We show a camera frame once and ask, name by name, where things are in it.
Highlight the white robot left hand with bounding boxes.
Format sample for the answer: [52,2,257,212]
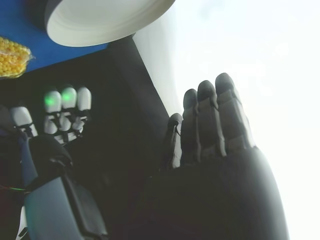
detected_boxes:
[23,72,291,240]

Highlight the yellow block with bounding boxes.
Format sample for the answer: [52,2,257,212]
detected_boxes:
[0,36,35,78]

